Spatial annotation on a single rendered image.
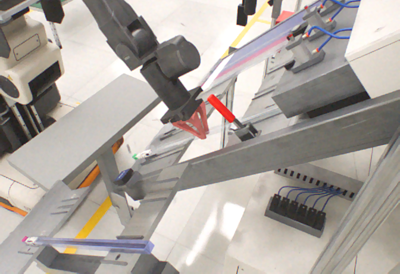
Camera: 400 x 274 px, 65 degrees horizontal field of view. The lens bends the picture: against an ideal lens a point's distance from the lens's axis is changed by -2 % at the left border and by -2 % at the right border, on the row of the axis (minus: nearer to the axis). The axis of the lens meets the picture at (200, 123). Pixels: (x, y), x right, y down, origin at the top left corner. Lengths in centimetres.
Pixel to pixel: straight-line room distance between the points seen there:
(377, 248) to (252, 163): 55
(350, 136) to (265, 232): 53
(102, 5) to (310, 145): 43
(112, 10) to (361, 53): 42
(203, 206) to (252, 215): 75
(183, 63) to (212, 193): 122
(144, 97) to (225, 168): 80
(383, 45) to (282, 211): 61
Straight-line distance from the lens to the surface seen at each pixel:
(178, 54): 60
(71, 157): 119
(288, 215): 93
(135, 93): 138
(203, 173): 65
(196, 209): 169
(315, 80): 48
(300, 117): 54
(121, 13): 64
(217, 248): 160
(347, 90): 48
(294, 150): 52
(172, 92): 66
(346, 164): 117
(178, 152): 80
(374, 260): 101
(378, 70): 44
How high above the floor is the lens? 145
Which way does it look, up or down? 44 degrees down
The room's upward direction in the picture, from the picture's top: straight up
